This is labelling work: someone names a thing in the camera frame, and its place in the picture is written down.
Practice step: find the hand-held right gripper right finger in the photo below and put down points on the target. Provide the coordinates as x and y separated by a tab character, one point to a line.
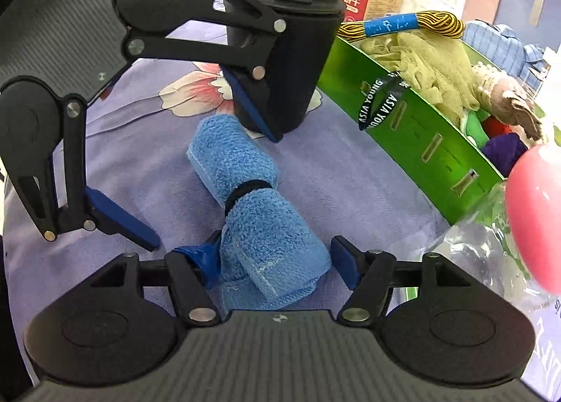
344	261

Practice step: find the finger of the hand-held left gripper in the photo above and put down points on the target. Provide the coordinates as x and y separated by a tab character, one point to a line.
250	108
118	218

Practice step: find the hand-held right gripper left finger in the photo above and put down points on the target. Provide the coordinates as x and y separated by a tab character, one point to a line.
206	259

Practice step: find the blue towel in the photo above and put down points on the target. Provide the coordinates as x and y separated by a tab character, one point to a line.
263	226

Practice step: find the black cup with lid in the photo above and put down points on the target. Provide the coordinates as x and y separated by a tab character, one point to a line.
302	55

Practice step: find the green cardboard box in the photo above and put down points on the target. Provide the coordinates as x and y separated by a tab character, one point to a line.
416	139

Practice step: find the purple floral bedsheet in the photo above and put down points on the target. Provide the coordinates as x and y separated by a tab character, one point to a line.
144	152

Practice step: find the olive mesh bath sponge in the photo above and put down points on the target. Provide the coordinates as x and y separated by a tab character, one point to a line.
416	64

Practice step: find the clear jar with pink lid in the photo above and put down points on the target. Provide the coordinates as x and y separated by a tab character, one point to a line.
534	209

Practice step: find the pink knit cloth with pearls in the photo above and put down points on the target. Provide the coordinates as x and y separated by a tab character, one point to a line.
508	99

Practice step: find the blue checkered cloth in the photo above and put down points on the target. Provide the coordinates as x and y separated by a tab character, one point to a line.
504	44

